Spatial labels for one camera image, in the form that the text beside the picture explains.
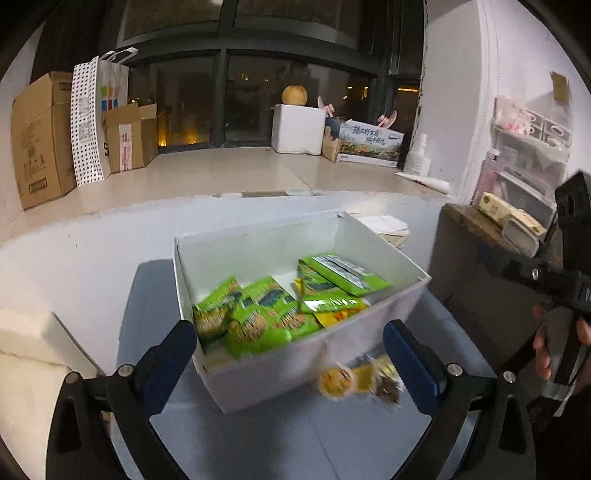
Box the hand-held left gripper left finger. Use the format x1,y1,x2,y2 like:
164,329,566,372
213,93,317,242
46,319,199,480

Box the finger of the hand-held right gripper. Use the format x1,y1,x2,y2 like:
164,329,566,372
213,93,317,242
478,244,561,298

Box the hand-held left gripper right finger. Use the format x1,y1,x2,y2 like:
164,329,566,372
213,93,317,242
383,319,536,480

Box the clear bag of brown snacks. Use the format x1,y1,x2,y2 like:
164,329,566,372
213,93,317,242
369,353,405,408

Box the yellow jelly cup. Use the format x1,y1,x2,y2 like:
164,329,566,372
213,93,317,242
353,362,384,394
318,364,356,400

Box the small green seaweed packet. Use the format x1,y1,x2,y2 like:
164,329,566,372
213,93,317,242
193,276,243,348

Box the yellow sunflower seed packet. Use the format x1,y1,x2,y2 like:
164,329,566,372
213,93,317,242
314,306,371,329

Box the green seaweed snack packet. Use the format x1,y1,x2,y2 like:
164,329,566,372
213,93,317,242
242,276,322,341
295,258,370,315
307,254,391,296
226,307,294,359

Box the white cardboard box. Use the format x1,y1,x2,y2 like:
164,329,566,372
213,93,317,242
173,210,432,415

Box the person's right forearm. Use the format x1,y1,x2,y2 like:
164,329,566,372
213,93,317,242
533,383,591,480

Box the person's right hand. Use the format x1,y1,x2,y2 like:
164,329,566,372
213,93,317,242
532,302,591,383

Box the white lidded container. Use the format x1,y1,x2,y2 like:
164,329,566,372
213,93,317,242
501,219,542,257

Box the wooden side table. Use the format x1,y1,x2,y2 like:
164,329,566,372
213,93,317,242
429,203,561,370

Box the clear plastic storage drawers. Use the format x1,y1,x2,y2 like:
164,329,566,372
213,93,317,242
471,95,570,227

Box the rolled white paper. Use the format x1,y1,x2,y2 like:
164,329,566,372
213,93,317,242
394,171,451,195

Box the beige tissue pack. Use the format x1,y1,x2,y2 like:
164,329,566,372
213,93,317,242
350,211,411,250

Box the white plastic bottle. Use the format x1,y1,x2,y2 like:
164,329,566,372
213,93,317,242
406,134,430,172

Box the printed landscape gift box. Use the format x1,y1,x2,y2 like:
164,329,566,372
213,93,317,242
336,121,405,168

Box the brown paper bag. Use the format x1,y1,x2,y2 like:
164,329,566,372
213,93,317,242
322,127,342,163

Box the small open cardboard box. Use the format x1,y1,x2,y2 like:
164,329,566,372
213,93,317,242
102,102,158,174

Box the white dotted paper bag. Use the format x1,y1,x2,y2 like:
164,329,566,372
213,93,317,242
69,48,130,188

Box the white foam box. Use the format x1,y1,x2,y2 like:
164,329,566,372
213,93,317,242
271,104,326,156

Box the large brown cardboard box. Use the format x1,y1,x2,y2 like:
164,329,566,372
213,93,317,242
11,71,79,210

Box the yellow pomelo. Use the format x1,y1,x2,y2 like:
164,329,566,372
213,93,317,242
281,85,309,107

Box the brown paper wall note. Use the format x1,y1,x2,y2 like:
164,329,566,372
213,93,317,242
550,71,571,103

